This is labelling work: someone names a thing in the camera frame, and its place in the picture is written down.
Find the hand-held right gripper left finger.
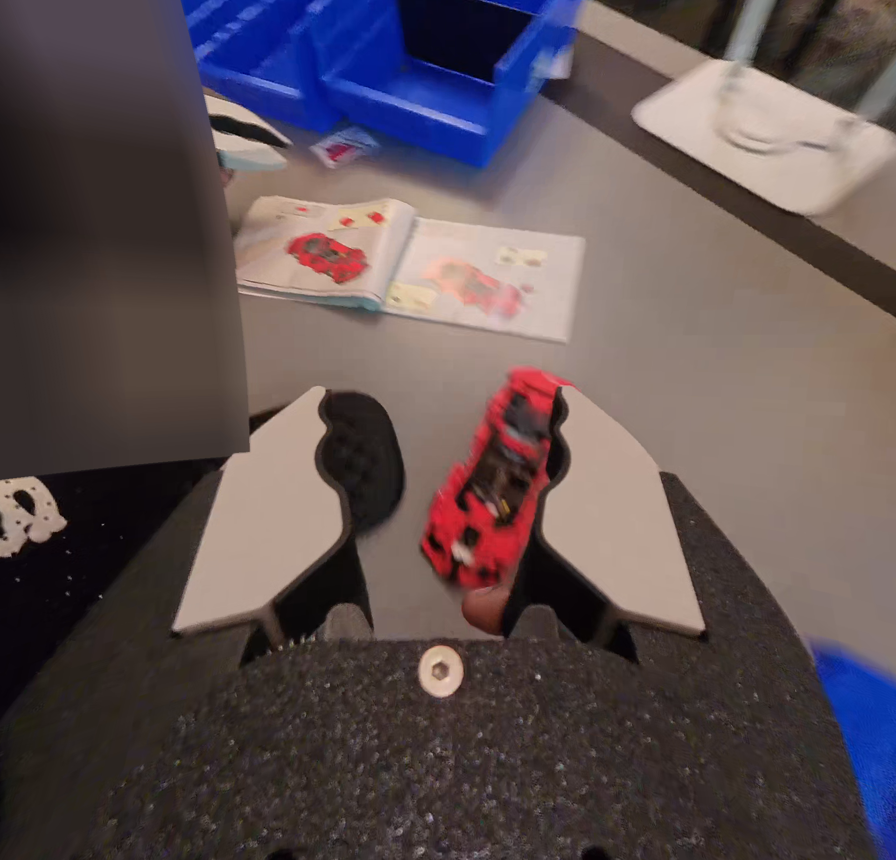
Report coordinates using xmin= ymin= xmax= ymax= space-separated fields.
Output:
xmin=171 ymin=386 xmax=352 ymax=638

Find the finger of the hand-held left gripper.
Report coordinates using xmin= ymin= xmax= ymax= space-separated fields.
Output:
xmin=216 ymin=147 xmax=289 ymax=172
xmin=205 ymin=93 xmax=293 ymax=151

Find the clear bag of red pieces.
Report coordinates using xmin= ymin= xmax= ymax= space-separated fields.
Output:
xmin=308 ymin=125 xmax=385 ymax=169

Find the black printed shirt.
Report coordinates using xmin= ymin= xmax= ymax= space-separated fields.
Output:
xmin=0 ymin=471 xmax=225 ymax=714

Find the blue plastic bin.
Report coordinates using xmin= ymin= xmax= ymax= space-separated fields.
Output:
xmin=178 ymin=0 xmax=344 ymax=133
xmin=308 ymin=0 xmax=603 ymax=169

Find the white tray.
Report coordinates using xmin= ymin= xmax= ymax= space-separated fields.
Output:
xmin=630 ymin=58 xmax=896 ymax=218

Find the red lego car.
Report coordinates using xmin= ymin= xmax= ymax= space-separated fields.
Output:
xmin=419 ymin=366 xmax=576 ymax=589

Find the grey metal pole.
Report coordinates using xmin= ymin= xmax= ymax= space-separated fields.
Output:
xmin=724 ymin=0 xmax=795 ymax=63

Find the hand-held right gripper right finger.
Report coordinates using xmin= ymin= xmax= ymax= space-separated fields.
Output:
xmin=533 ymin=386 xmax=708 ymax=639

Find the black foam pad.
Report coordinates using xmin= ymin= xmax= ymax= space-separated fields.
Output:
xmin=323 ymin=391 xmax=407 ymax=533

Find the clear glass vessel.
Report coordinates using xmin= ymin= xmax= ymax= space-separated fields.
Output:
xmin=713 ymin=62 xmax=865 ymax=155

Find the white instruction booklet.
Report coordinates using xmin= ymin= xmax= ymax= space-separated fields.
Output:
xmin=234 ymin=195 xmax=587 ymax=345

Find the blue cloth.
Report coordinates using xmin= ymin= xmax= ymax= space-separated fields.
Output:
xmin=808 ymin=636 xmax=896 ymax=860

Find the person's right hand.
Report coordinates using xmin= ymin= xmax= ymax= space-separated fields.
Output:
xmin=462 ymin=587 xmax=510 ymax=637

